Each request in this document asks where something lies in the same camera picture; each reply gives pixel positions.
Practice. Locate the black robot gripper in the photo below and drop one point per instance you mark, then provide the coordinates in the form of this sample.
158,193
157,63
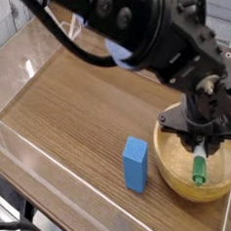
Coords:
177,119

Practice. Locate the green and white marker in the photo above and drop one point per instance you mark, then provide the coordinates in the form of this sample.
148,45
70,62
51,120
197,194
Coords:
199,164

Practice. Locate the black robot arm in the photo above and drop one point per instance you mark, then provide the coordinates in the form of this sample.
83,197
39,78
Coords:
169,38

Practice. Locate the brown wooden bowl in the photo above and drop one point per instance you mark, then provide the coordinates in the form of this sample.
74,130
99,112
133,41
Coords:
175,164

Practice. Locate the blue rectangular block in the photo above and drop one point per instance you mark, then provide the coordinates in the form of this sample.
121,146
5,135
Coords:
135,161

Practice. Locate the clear acrylic tray wall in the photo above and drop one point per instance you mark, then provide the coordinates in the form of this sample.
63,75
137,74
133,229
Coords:
63,128

